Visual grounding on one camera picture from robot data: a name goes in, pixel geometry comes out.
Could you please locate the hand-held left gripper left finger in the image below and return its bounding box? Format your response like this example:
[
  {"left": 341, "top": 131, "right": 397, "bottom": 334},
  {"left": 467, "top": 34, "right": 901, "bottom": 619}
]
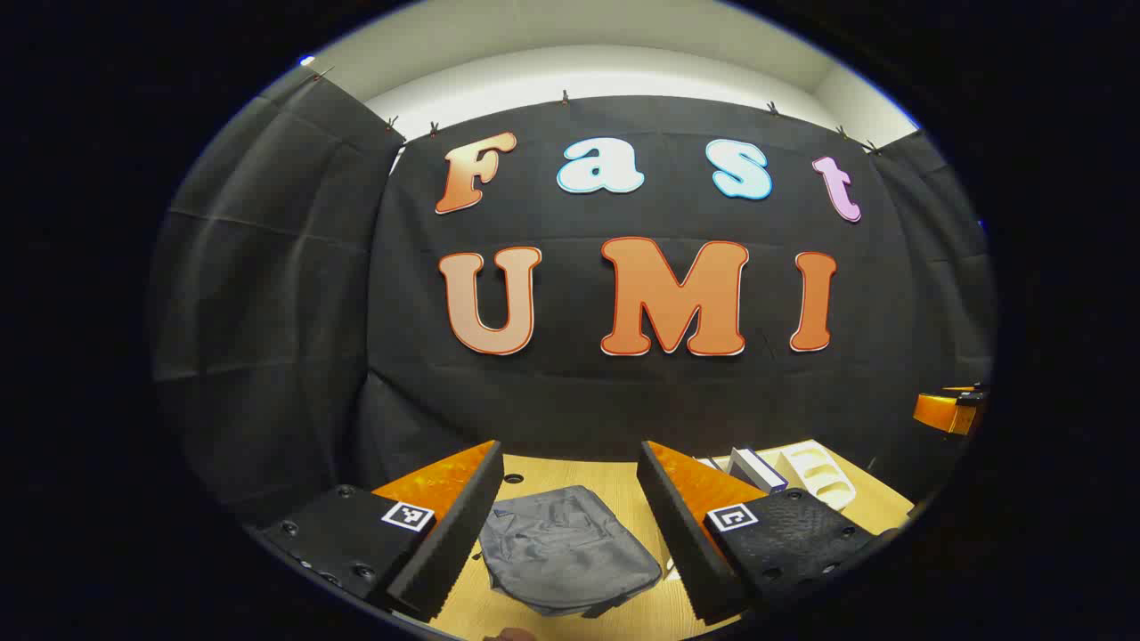
[{"left": 258, "top": 439, "right": 505, "bottom": 622}]

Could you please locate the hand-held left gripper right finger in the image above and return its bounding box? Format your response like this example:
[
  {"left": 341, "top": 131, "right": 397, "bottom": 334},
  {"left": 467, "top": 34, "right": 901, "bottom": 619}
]
[{"left": 636, "top": 439, "right": 878, "bottom": 626}]

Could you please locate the blue spine book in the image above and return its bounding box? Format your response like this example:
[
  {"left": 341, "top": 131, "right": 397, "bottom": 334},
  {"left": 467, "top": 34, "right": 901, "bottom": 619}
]
[{"left": 728, "top": 448, "right": 790, "bottom": 495}]

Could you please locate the grey schoolbag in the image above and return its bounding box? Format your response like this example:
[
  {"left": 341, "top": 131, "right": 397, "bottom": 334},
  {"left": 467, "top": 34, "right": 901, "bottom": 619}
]
[{"left": 478, "top": 485, "right": 664, "bottom": 618}]

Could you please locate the white bookshelf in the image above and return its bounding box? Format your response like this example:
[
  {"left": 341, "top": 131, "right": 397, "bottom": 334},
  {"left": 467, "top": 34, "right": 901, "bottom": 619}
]
[{"left": 695, "top": 440, "right": 858, "bottom": 510}]

